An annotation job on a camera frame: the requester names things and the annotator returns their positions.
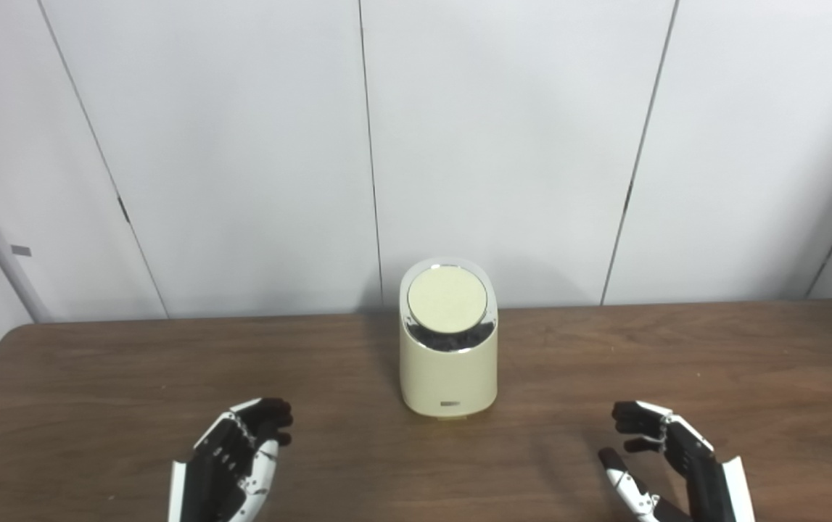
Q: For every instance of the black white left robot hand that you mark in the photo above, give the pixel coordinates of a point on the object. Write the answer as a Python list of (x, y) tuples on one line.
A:
[(212, 471)]

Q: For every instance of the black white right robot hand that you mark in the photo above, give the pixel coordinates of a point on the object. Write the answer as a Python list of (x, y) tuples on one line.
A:
[(706, 478)]

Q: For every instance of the cream-colored bin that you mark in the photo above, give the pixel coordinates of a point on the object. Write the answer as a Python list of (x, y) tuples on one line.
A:
[(448, 380)]

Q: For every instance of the round cream bin lid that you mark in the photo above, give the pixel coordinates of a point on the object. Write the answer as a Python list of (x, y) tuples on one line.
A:
[(447, 299)]

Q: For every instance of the black bin liner bag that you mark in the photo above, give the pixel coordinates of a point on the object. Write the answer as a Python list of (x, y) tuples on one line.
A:
[(448, 341)]

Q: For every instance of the small grey wall tag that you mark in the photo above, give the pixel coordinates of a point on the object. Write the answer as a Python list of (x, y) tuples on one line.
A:
[(21, 251)]

